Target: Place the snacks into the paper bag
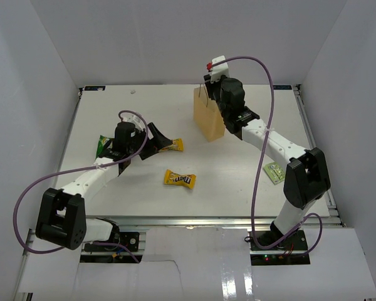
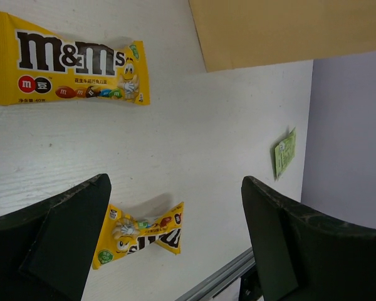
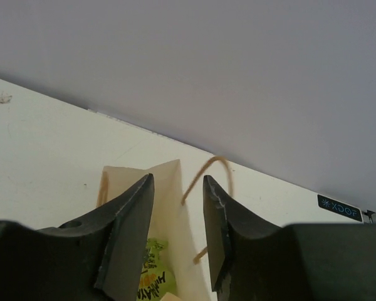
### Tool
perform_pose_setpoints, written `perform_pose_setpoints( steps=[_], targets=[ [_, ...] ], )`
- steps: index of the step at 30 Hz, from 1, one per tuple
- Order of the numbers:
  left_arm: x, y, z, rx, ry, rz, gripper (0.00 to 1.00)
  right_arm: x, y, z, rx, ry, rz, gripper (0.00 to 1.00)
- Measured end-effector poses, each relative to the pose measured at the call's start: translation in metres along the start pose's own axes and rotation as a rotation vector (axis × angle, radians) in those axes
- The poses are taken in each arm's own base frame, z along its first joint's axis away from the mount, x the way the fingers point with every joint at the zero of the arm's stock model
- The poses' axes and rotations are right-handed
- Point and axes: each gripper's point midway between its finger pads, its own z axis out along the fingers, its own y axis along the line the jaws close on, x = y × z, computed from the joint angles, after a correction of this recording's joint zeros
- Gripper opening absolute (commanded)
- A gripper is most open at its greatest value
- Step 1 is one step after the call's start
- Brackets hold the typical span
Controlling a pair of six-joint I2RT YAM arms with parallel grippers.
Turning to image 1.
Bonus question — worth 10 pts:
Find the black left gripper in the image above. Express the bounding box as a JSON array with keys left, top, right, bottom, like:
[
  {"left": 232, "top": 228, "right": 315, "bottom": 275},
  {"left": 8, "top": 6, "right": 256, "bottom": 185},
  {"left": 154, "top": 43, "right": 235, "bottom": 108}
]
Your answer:
[{"left": 127, "top": 123, "right": 172, "bottom": 161}]

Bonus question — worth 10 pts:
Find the yellow M&M's bag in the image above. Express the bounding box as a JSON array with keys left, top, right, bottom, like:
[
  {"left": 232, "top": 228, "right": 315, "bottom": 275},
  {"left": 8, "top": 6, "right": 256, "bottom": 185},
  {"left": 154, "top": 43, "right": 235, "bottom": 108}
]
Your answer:
[
  {"left": 164, "top": 169, "right": 196, "bottom": 189},
  {"left": 160, "top": 138, "right": 184, "bottom": 152}
]

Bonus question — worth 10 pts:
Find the green Fox's candy bag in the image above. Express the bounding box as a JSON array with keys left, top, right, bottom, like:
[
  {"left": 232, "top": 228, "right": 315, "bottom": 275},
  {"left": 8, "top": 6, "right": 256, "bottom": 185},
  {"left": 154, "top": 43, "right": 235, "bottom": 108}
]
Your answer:
[{"left": 96, "top": 135, "right": 113, "bottom": 158}]

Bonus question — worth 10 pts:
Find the light green packet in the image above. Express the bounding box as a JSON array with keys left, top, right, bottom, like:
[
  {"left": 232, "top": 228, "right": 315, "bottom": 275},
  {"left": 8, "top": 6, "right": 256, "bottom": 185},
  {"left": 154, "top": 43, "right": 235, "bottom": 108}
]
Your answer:
[{"left": 263, "top": 162, "right": 285, "bottom": 185}]

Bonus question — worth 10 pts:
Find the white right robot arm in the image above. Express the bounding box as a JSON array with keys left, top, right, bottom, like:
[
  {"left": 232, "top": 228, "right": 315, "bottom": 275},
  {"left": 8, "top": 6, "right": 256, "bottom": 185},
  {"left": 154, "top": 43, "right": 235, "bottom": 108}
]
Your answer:
[{"left": 204, "top": 75, "right": 331, "bottom": 250}]

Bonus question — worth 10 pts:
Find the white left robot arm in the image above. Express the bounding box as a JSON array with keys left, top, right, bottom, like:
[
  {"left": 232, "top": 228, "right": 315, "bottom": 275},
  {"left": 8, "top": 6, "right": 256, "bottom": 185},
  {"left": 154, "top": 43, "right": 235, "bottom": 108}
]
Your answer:
[{"left": 35, "top": 122, "right": 172, "bottom": 250}]

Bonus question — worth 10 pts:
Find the brown paper bag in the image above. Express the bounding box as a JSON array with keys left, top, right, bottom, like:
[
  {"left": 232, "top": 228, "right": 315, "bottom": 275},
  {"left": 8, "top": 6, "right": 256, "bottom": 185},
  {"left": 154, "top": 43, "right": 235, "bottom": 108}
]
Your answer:
[{"left": 193, "top": 85, "right": 225, "bottom": 142}]

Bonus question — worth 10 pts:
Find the blue label right corner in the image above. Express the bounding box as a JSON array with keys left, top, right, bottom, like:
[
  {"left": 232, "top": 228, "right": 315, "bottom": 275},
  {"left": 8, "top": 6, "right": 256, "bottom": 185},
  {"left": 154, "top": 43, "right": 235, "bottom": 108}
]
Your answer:
[{"left": 273, "top": 85, "right": 292, "bottom": 90}]

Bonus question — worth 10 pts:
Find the blue label corner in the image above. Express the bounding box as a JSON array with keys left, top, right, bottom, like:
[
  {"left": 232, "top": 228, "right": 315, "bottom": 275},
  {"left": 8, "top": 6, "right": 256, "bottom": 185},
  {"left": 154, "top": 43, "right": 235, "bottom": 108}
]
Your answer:
[
  {"left": 84, "top": 85, "right": 106, "bottom": 91},
  {"left": 273, "top": 85, "right": 292, "bottom": 90}
]

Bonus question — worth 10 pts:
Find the blue label left corner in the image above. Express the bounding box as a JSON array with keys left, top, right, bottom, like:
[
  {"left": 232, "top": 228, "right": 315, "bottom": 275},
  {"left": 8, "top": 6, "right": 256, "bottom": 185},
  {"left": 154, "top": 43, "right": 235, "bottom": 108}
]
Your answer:
[{"left": 84, "top": 85, "right": 106, "bottom": 91}]

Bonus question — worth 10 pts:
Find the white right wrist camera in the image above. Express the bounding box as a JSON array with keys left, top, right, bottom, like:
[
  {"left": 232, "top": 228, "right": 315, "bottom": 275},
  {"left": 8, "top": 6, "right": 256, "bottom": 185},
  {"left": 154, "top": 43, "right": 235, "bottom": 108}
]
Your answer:
[{"left": 206, "top": 55, "right": 229, "bottom": 83}]

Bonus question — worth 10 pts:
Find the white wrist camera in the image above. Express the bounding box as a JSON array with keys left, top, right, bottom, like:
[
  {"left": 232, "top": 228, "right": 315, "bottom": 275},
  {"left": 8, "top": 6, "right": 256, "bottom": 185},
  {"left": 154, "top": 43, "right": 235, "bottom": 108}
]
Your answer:
[
  {"left": 206, "top": 55, "right": 229, "bottom": 83},
  {"left": 120, "top": 113, "right": 145, "bottom": 131}
]

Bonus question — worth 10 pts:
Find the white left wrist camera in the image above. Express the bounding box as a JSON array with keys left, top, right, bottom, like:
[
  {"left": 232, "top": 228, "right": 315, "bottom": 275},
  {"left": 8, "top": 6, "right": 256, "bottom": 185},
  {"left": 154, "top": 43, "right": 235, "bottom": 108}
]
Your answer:
[{"left": 120, "top": 113, "right": 145, "bottom": 131}]

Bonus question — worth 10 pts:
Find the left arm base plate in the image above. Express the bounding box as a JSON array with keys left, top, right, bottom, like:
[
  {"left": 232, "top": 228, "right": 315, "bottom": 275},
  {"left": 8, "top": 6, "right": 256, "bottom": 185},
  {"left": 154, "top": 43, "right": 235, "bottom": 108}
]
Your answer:
[{"left": 83, "top": 232, "right": 140, "bottom": 253}]

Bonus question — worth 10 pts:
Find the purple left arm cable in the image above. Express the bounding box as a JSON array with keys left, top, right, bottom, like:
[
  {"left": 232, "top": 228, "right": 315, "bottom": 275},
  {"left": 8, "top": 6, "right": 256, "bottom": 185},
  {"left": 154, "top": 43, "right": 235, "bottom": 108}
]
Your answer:
[{"left": 13, "top": 110, "right": 150, "bottom": 254}]

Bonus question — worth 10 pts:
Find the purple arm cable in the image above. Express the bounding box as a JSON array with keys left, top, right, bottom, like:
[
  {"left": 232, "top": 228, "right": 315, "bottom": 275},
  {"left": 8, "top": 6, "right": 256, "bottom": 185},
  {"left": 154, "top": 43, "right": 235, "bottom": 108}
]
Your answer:
[
  {"left": 217, "top": 56, "right": 323, "bottom": 261},
  {"left": 13, "top": 110, "right": 150, "bottom": 254}
]

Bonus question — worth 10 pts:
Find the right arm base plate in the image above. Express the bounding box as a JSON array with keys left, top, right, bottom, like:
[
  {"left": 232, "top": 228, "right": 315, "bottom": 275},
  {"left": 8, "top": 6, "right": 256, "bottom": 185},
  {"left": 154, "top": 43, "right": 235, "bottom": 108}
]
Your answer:
[{"left": 244, "top": 230, "right": 308, "bottom": 255}]

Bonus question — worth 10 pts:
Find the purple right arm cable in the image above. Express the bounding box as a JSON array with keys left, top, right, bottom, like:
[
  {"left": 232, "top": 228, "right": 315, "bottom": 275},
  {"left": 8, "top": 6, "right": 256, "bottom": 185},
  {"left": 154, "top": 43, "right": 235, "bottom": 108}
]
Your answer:
[{"left": 217, "top": 56, "right": 323, "bottom": 261}]

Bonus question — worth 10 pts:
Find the aluminium front rail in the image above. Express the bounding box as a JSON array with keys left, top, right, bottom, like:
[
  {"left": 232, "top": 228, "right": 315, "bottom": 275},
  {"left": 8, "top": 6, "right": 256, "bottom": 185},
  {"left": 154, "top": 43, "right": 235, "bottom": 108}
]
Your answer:
[{"left": 23, "top": 200, "right": 344, "bottom": 261}]

